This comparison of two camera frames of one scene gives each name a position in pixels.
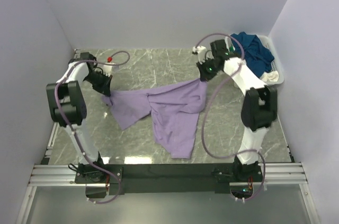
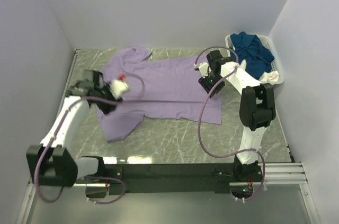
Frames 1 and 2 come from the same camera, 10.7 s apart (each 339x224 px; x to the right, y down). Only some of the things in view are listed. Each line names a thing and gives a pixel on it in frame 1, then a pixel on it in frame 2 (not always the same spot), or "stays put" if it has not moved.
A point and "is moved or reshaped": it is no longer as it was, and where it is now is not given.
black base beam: x=136 y=178 stays put
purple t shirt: x=175 y=112 is moved or reshaped
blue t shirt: x=257 y=56 stays put
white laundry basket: x=277 y=65 stays put
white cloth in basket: x=271 y=76 stays put
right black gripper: x=205 y=72 -> x=210 y=86
